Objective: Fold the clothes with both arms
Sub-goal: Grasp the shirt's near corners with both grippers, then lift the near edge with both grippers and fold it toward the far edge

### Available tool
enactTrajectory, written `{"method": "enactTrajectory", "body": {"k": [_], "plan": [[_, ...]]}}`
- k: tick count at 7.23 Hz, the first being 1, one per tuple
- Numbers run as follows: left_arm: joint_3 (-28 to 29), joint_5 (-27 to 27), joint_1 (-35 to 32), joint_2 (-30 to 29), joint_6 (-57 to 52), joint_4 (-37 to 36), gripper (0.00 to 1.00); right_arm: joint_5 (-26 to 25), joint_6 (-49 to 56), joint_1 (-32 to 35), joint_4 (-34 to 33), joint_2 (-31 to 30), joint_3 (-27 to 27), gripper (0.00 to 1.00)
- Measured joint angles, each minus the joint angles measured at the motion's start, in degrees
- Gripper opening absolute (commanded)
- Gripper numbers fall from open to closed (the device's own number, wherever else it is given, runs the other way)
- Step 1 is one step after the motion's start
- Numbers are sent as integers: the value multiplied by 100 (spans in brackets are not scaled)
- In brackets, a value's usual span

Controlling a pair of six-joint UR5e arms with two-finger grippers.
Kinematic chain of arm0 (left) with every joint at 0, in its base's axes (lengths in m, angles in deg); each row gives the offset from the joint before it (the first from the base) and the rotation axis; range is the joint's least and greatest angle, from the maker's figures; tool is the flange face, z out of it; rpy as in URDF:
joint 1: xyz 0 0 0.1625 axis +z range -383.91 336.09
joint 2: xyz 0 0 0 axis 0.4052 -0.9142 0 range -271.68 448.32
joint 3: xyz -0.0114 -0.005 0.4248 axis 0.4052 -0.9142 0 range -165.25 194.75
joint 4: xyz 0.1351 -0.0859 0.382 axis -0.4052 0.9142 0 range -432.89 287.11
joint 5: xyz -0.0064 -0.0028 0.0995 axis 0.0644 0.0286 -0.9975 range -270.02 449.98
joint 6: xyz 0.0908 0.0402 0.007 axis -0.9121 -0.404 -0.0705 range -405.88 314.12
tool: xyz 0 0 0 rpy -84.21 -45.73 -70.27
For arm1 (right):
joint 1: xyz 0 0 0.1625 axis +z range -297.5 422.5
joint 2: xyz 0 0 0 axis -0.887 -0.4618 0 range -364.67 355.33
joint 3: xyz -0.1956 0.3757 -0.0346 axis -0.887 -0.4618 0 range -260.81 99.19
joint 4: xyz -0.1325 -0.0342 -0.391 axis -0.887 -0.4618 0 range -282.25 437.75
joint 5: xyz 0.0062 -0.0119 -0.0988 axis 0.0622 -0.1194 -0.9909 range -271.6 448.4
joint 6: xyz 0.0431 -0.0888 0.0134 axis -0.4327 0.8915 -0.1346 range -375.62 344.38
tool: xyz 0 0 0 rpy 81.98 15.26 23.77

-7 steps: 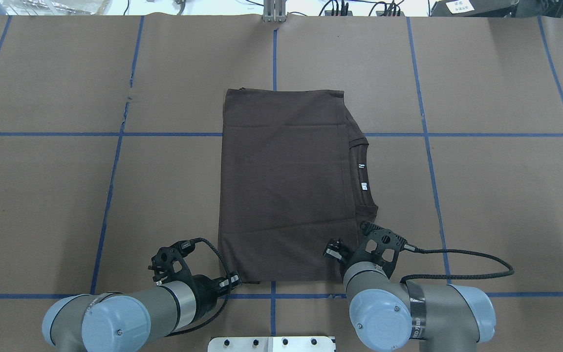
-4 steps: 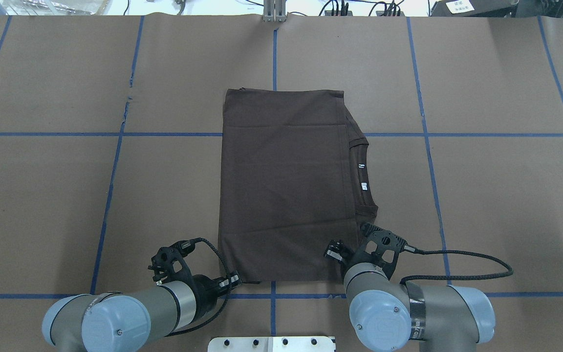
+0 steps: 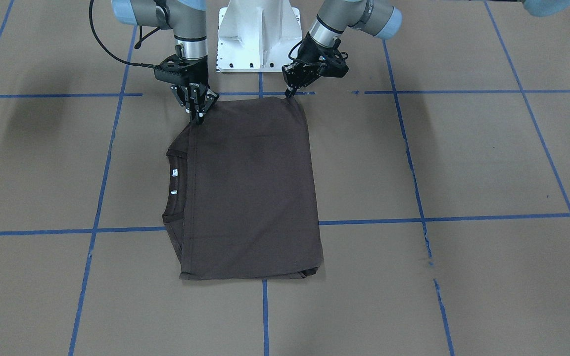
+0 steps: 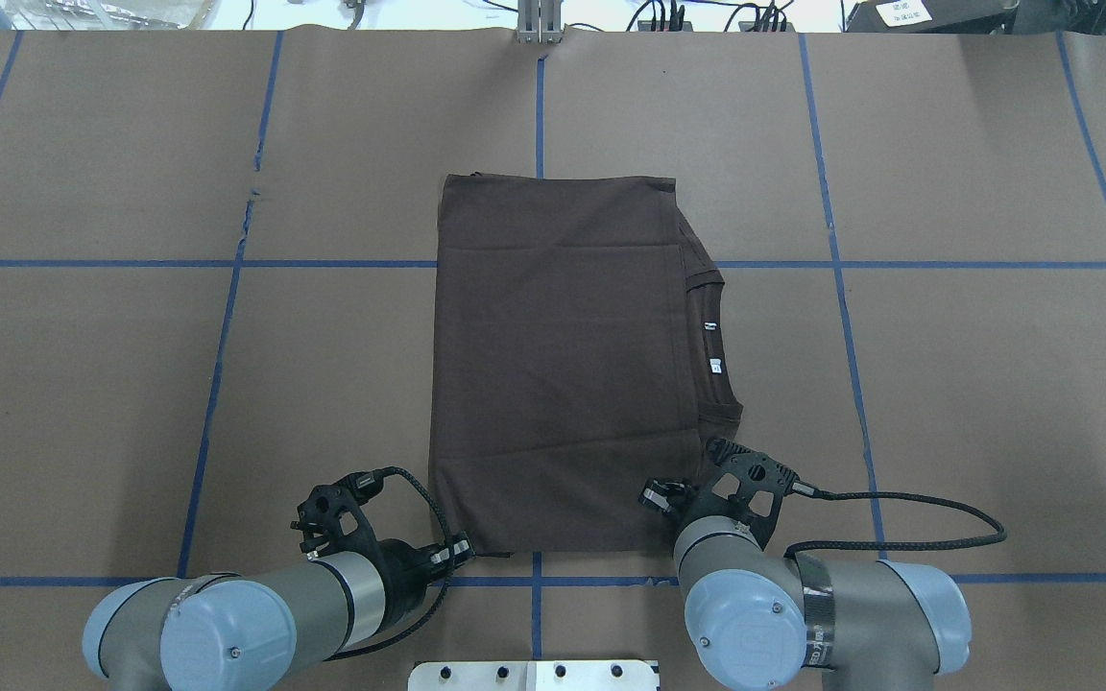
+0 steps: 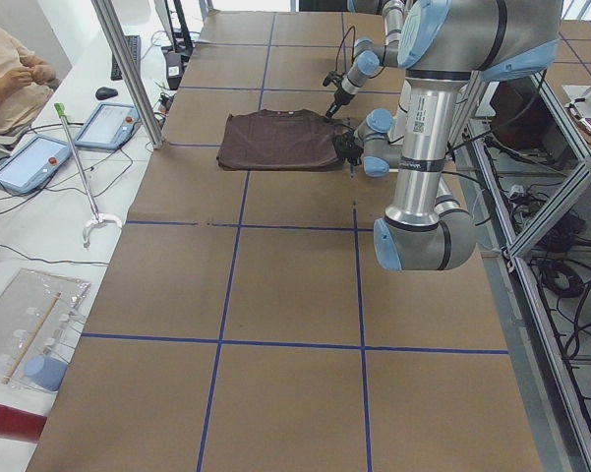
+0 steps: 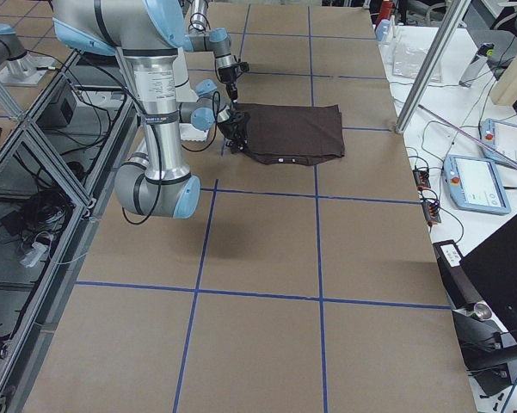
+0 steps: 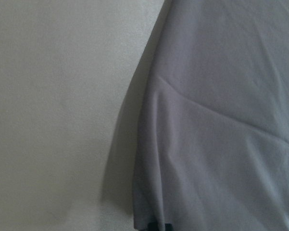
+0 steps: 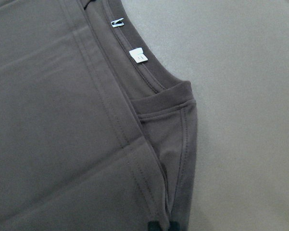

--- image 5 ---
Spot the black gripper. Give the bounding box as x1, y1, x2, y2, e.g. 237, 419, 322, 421
334, 135, 363, 167
325, 87, 357, 118

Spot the dark brown t-shirt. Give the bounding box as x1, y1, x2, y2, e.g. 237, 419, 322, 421
217, 109, 345, 171

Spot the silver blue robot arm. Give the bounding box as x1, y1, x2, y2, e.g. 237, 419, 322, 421
323, 0, 408, 121
331, 1, 562, 271

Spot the black keyboard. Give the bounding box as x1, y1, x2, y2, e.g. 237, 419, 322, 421
110, 34, 143, 82

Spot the far teach pendant tablet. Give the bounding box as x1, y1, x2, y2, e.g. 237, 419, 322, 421
74, 103, 140, 150

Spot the teach pendant tablet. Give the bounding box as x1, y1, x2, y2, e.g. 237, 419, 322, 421
74, 103, 140, 150
0, 135, 72, 194

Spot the black computer mouse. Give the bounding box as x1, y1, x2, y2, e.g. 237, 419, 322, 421
94, 87, 118, 100

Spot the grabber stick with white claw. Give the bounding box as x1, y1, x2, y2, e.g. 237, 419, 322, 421
53, 102, 123, 249

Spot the near teach pendant tablet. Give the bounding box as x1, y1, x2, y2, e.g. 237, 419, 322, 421
0, 135, 72, 194

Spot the seated person in beige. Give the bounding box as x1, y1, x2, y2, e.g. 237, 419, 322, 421
0, 28, 59, 135

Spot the clear plastic bag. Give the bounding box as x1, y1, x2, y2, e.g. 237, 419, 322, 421
0, 269, 90, 391

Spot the blue plastic cup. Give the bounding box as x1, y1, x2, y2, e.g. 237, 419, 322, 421
24, 355, 68, 391

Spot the wooden stick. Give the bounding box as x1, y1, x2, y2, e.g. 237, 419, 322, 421
1, 292, 61, 384

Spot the red cylinder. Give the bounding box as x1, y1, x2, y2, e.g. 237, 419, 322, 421
0, 404, 47, 443

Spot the aluminium frame post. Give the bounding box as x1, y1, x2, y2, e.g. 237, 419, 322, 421
91, 0, 163, 149

